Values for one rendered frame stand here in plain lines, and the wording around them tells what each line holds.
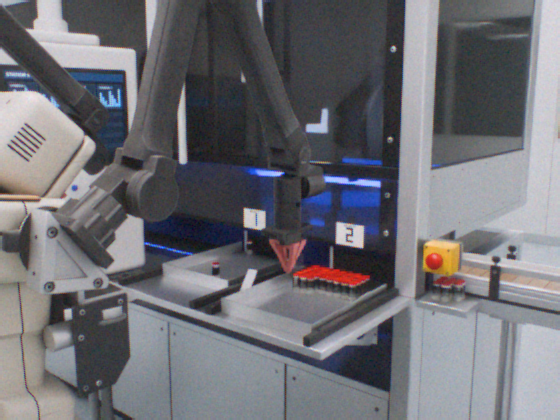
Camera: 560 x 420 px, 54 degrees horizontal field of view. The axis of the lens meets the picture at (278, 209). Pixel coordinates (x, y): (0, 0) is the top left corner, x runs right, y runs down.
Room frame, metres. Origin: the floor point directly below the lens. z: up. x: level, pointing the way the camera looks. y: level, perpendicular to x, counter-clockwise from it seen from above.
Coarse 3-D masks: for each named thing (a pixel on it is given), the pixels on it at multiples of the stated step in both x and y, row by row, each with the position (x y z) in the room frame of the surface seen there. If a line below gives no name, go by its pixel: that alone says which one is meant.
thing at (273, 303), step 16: (288, 272) 1.46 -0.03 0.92; (256, 288) 1.35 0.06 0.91; (272, 288) 1.41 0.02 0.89; (288, 288) 1.43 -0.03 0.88; (384, 288) 1.36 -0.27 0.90; (224, 304) 1.25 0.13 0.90; (240, 304) 1.22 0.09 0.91; (256, 304) 1.30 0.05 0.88; (272, 304) 1.30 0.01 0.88; (288, 304) 1.30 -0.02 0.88; (304, 304) 1.30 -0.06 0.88; (320, 304) 1.30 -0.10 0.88; (336, 304) 1.30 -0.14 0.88; (352, 304) 1.23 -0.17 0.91; (256, 320) 1.19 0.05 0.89; (272, 320) 1.16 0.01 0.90; (288, 320) 1.13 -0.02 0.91; (304, 320) 1.20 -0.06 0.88; (320, 320) 1.12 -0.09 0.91
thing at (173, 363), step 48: (144, 336) 2.03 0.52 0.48; (192, 336) 1.86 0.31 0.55; (432, 336) 1.46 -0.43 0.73; (480, 336) 1.79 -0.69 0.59; (144, 384) 2.04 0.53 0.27; (192, 384) 1.87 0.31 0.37; (240, 384) 1.72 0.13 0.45; (288, 384) 1.60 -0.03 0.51; (336, 384) 1.49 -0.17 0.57; (432, 384) 1.47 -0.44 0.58; (480, 384) 1.82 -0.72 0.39
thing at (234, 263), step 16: (192, 256) 1.64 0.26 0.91; (208, 256) 1.69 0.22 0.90; (224, 256) 1.75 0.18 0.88; (240, 256) 1.75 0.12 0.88; (256, 256) 1.75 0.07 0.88; (176, 272) 1.52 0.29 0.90; (192, 272) 1.48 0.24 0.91; (208, 272) 1.57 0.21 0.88; (224, 272) 1.57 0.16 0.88; (240, 272) 1.57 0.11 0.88
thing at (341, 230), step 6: (336, 222) 1.49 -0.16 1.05; (336, 228) 1.49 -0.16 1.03; (342, 228) 1.48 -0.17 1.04; (354, 228) 1.46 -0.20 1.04; (360, 228) 1.44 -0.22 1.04; (336, 234) 1.49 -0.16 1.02; (342, 234) 1.48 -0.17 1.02; (354, 234) 1.46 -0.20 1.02; (360, 234) 1.44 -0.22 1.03; (336, 240) 1.49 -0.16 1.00; (342, 240) 1.48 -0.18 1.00; (354, 240) 1.46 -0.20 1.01; (360, 240) 1.44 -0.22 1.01; (360, 246) 1.44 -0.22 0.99
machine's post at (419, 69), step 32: (416, 0) 1.36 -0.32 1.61; (416, 32) 1.36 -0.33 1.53; (416, 64) 1.36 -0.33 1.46; (416, 96) 1.36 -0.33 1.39; (416, 128) 1.36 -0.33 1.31; (416, 160) 1.35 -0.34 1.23; (416, 192) 1.35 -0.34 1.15; (416, 224) 1.35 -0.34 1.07; (416, 256) 1.35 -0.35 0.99; (416, 288) 1.35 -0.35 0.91; (416, 320) 1.36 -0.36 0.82; (416, 352) 1.37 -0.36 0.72; (416, 384) 1.38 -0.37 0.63; (416, 416) 1.39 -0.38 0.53
